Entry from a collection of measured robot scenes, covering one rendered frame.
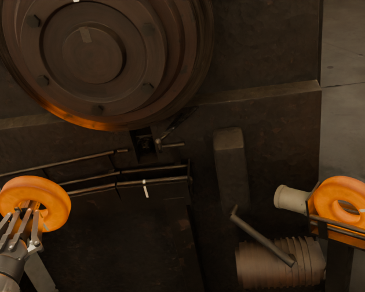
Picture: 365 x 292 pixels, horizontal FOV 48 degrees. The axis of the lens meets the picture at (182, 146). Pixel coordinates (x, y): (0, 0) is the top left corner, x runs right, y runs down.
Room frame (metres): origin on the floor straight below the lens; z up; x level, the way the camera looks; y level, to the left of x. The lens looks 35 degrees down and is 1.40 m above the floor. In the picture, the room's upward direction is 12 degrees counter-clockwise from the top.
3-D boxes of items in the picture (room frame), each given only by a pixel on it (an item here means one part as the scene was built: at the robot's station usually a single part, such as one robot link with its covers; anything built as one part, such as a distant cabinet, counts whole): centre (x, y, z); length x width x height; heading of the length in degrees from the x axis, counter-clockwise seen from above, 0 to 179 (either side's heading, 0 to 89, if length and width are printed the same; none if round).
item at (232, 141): (0.86, -0.12, 0.68); 0.11 x 0.08 x 0.24; 171
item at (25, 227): (0.61, 0.35, 0.84); 0.11 x 0.01 x 0.04; 170
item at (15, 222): (0.62, 0.37, 0.84); 0.11 x 0.01 x 0.04; 173
